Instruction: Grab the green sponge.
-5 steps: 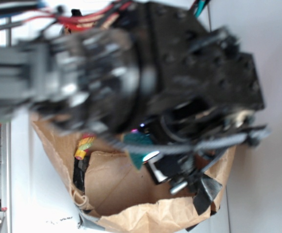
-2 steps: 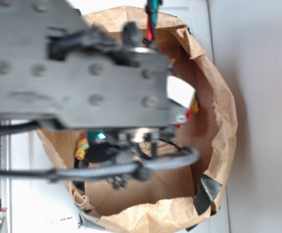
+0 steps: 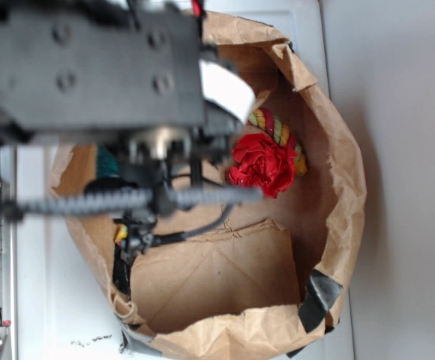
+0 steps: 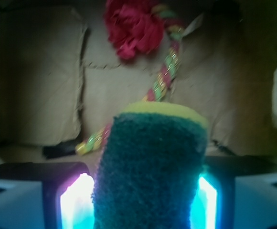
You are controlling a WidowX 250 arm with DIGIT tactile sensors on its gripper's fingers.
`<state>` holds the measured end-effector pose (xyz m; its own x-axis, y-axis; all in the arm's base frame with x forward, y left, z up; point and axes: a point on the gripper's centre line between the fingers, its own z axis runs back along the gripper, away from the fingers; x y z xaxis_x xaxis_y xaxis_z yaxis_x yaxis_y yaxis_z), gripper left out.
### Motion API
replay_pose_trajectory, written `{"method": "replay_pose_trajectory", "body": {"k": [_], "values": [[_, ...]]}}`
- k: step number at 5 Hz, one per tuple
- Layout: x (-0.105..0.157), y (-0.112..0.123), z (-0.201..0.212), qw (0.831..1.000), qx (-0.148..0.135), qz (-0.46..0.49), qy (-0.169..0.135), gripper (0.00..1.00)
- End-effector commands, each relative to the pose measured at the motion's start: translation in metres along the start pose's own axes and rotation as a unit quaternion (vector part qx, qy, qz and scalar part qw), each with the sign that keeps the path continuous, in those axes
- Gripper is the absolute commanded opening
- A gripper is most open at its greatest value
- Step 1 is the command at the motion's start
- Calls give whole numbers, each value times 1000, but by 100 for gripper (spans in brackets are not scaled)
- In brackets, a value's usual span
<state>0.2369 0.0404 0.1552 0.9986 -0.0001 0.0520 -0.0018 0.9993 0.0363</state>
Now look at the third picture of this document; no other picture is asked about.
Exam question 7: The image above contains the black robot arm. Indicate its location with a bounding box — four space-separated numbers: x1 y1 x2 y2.
0 1 262 263

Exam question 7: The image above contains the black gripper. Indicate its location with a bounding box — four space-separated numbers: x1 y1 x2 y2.
85 144 233 263

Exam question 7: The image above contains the green and yellow sponge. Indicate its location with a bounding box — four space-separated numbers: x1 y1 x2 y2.
95 145 119 179

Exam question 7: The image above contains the multicolour twisted rope toy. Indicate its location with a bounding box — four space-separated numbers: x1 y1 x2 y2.
112 107 309 247

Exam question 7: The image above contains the black braided cable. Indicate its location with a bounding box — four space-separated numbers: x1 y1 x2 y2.
0 185 266 241

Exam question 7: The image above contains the brown paper bag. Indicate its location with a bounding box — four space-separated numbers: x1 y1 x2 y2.
67 12 367 359

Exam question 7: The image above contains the crumpled red cloth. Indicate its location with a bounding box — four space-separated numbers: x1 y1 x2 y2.
227 133 298 199

